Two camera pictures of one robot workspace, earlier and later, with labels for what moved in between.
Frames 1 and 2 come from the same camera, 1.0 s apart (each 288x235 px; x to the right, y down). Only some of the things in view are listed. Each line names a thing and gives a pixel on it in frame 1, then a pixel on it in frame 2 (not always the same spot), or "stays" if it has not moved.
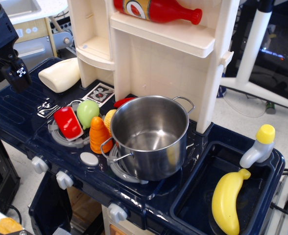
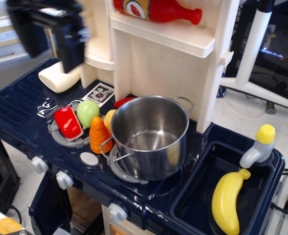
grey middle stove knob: [63, 180] stays
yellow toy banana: [224, 200] stays
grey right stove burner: [115, 162] stays
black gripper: [16, 72] -> [72, 32]
